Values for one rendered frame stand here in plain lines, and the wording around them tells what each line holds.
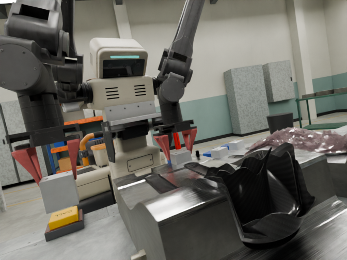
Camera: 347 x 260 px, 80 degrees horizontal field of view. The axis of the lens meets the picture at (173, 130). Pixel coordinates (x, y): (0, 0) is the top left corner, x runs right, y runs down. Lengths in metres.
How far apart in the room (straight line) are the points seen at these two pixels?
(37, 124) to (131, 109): 0.55
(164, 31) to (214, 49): 1.56
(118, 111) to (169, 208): 0.68
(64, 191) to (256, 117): 6.27
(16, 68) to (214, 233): 0.30
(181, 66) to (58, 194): 0.41
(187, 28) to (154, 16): 5.98
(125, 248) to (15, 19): 0.42
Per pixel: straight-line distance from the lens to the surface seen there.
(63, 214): 0.61
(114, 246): 0.47
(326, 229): 0.33
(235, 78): 6.27
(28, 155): 0.40
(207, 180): 0.24
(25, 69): 0.33
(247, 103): 6.36
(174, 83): 0.50
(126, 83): 0.92
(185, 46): 0.62
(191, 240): 0.23
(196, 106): 6.24
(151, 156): 0.95
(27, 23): 0.42
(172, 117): 0.56
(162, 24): 6.56
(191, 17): 0.67
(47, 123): 0.39
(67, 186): 0.40
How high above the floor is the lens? 1.03
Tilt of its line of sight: 5 degrees down
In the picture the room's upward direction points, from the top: 11 degrees counter-clockwise
